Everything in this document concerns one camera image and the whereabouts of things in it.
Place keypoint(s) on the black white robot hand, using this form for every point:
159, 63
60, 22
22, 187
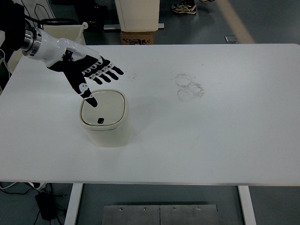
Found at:
77, 62

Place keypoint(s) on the cream lidded trash can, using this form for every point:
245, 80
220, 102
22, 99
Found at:
107, 124

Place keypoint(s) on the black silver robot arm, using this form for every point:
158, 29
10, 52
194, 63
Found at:
18, 35

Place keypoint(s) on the cream plastic bin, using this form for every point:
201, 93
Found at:
71, 32

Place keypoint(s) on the grey metal floor bar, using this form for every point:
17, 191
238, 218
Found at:
117, 26

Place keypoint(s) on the brown cardboard box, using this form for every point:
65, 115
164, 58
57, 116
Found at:
137, 38

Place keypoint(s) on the white black panel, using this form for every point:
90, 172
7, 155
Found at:
38, 9

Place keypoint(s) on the white sneaker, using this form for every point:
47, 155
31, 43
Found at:
184, 7

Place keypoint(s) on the black power adapter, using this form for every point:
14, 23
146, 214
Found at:
46, 206

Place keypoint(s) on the left white table leg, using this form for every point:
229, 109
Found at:
74, 203

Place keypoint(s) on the white table leg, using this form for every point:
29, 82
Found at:
246, 205
74, 203

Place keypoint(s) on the grey floor outlet plate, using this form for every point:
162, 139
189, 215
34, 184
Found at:
231, 39

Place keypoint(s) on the metal floor plate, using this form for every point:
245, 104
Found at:
161, 215

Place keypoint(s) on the right white table leg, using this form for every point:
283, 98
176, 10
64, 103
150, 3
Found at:
246, 205

